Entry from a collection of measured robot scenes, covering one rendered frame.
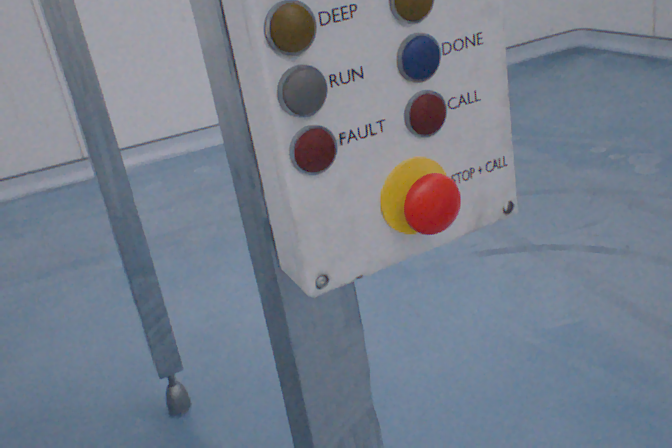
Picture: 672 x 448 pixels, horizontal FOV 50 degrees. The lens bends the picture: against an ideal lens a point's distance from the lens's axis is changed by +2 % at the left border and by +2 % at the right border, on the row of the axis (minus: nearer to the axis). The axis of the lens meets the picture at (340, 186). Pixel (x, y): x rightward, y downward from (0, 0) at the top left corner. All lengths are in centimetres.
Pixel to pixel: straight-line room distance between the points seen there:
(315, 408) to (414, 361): 130
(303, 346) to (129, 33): 332
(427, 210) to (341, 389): 20
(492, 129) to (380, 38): 11
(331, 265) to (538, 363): 141
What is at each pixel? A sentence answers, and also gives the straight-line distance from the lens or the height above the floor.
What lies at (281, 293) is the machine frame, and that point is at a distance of 52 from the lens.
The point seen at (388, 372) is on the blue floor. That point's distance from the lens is 184.
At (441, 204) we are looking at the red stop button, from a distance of 44.
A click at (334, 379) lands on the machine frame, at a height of 76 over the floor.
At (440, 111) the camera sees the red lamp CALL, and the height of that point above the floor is 97.
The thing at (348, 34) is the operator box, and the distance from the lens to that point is 42.
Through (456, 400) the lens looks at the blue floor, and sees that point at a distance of 173.
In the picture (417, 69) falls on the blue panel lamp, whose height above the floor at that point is 100.
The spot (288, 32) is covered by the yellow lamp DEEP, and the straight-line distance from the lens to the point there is 40.
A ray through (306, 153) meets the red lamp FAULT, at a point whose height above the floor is 97.
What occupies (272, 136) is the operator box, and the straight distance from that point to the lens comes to 42.
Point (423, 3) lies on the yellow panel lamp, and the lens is 44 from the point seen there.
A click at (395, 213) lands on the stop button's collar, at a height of 91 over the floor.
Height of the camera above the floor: 110
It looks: 22 degrees down
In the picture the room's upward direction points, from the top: 10 degrees counter-clockwise
